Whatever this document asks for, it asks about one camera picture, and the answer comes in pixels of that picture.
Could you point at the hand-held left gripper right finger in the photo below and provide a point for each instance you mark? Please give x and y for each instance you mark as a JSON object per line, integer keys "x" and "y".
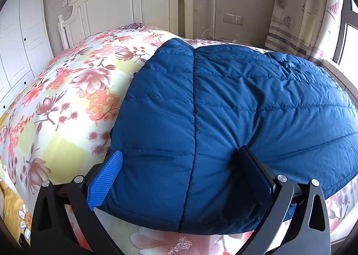
{"x": 253, "y": 178}

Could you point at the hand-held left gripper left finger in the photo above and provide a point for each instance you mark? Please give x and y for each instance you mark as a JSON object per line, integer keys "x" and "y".
{"x": 106, "y": 179}

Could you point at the blue quilted down jacket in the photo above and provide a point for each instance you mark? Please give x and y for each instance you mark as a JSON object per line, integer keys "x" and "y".
{"x": 223, "y": 109}

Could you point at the floral bed cover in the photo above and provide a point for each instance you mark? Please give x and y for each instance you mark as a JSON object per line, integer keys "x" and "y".
{"x": 70, "y": 98}

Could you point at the yellow floral cloth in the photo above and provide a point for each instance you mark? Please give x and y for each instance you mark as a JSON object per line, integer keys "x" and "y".
{"x": 14, "y": 210}

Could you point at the dark patterned pillow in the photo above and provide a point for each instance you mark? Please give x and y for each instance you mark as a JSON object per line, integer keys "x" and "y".
{"x": 134, "y": 25}

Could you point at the white wardrobe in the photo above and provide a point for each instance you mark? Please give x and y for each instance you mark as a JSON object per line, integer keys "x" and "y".
{"x": 25, "y": 34}

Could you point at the white upright pole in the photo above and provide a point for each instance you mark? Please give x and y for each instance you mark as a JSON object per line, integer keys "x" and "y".
{"x": 214, "y": 14}

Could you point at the window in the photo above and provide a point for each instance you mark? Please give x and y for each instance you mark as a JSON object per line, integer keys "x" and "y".
{"x": 348, "y": 36}

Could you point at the printed curtain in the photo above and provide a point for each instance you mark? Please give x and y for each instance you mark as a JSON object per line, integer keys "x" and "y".
{"x": 302, "y": 14}

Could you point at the white bed headboard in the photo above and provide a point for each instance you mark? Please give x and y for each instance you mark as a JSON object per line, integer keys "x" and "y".
{"x": 117, "y": 6}

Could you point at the wall socket panel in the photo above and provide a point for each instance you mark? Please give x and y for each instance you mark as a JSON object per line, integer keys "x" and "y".
{"x": 233, "y": 18}

